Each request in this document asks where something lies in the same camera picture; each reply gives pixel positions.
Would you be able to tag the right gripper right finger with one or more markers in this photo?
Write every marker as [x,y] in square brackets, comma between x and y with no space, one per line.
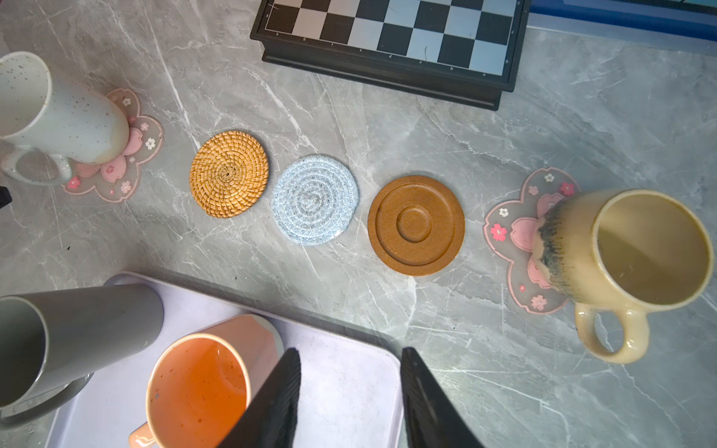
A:
[430,418]

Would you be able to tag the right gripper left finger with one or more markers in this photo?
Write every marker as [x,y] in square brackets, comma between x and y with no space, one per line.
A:
[271,419]

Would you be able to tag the brown wooden round coaster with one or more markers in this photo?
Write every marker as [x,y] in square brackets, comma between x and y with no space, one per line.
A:
[416,225]

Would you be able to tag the pink flower coaster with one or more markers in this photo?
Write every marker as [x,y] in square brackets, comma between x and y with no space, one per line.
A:
[117,180]
[509,229]

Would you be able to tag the grey woven round coaster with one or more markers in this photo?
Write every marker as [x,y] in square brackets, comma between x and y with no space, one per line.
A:
[314,200]

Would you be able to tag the yellow rattan round coaster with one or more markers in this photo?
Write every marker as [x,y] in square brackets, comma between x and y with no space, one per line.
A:
[229,174]

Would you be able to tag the yellow mug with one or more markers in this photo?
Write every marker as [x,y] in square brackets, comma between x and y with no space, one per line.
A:
[621,256]

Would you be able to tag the white mug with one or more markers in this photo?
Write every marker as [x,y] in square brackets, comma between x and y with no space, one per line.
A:
[45,110]

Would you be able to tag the orange mug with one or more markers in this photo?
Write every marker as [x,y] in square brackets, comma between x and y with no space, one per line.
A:
[204,382]

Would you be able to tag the lavender silicone tray mat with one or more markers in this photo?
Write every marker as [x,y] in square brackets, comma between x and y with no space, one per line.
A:
[350,392]

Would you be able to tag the grey mug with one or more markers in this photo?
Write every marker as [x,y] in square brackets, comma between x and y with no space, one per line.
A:
[55,341]

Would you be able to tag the black white chessboard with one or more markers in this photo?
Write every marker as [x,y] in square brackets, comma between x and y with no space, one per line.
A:
[466,52]

